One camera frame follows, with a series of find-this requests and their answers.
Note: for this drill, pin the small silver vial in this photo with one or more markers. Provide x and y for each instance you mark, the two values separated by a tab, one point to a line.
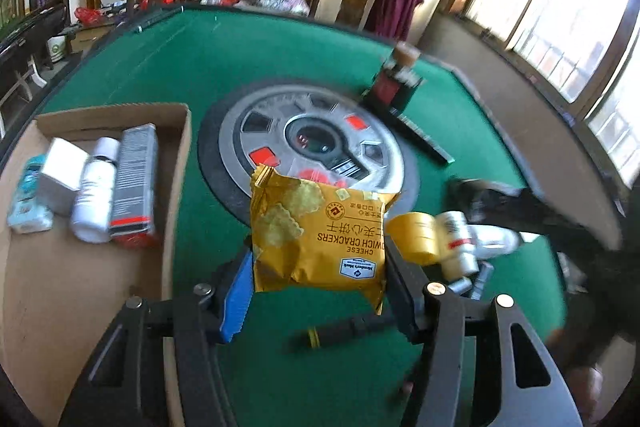
481	279
459	285

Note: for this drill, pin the grey box with red stripe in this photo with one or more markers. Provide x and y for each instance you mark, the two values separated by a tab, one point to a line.
132	177

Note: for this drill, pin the yellow cracker packet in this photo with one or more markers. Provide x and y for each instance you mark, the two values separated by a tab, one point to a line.
310	247

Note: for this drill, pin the light blue packet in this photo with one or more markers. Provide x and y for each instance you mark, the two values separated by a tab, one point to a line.
27	207

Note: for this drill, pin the black marker pen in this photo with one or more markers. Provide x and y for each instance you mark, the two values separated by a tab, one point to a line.
340	332

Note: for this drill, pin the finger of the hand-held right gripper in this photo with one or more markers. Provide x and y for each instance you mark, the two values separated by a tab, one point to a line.
480	194

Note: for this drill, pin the dark wooden bench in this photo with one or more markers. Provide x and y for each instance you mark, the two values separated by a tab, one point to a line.
25	42

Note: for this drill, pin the white bucket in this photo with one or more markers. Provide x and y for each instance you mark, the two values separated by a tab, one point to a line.
57	49

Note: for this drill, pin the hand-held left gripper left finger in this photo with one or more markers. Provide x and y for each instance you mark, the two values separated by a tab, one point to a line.
237	302

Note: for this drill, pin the white plastic bottle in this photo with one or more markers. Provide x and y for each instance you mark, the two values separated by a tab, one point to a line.
500	242

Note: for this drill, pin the black tile rack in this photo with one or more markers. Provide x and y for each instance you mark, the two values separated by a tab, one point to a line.
425	139

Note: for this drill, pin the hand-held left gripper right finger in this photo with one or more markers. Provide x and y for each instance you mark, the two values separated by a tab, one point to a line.
400	292

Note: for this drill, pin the cardboard box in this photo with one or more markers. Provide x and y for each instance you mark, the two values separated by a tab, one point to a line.
75	307

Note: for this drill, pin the round table control panel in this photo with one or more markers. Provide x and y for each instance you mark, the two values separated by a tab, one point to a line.
240	122

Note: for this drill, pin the red plastic bag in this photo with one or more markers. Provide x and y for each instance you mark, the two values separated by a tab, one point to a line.
89	15

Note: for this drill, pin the white spray can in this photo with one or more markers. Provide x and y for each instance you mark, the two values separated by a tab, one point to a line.
92	197

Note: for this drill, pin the white bottle with red label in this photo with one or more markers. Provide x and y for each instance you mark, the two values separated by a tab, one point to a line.
457	242

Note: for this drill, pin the small white box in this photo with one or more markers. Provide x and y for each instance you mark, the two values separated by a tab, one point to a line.
60	177

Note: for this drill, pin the purple cloth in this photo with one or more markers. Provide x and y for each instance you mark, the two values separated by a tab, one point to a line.
397	2

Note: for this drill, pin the black box with red label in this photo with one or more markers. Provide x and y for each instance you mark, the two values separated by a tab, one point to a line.
395	92

